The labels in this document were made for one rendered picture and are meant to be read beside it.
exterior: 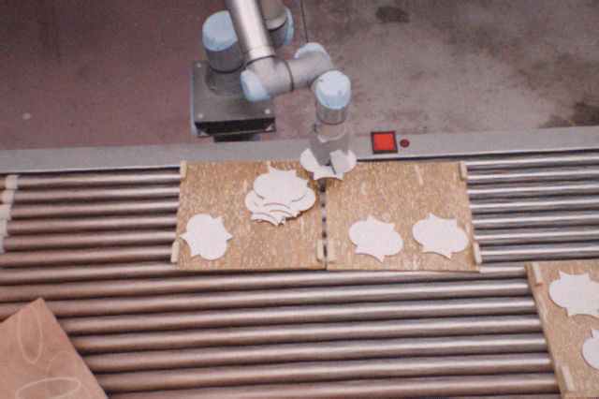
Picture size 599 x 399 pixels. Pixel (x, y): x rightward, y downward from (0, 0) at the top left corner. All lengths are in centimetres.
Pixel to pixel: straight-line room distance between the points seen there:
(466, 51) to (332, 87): 221
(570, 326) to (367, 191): 63
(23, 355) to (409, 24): 273
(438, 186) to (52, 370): 111
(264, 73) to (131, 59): 211
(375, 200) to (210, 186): 48
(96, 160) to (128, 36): 176
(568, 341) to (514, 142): 62
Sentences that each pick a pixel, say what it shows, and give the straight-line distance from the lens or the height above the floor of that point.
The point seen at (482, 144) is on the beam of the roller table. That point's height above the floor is 91.
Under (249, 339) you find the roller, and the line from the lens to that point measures 154.
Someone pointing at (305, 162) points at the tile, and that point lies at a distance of 157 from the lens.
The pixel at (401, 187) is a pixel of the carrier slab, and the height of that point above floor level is 94.
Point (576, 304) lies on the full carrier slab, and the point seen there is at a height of 95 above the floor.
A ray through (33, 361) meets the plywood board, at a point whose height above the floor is 104.
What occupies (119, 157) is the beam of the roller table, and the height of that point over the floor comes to 91.
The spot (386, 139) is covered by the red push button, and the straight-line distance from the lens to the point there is 183.
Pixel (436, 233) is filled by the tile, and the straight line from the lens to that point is 166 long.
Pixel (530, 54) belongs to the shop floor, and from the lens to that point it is 357.
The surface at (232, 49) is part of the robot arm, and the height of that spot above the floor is 113.
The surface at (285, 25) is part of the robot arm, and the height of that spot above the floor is 115.
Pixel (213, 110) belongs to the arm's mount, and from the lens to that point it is 187.
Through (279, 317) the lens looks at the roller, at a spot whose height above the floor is 92.
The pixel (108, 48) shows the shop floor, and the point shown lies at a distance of 353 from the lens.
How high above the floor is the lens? 238
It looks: 59 degrees down
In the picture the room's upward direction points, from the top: straight up
